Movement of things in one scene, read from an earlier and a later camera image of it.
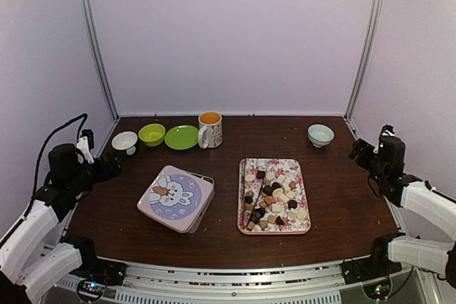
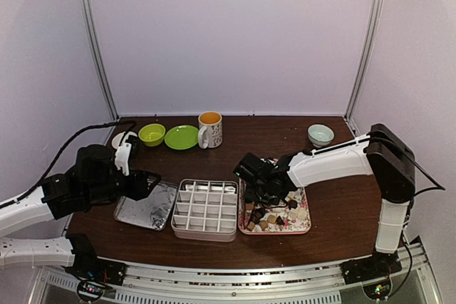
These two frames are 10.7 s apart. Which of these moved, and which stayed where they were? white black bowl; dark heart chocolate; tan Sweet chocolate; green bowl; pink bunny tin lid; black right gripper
Moved: pink bunny tin lid; black right gripper
Stayed: green bowl; dark heart chocolate; white black bowl; tan Sweet chocolate
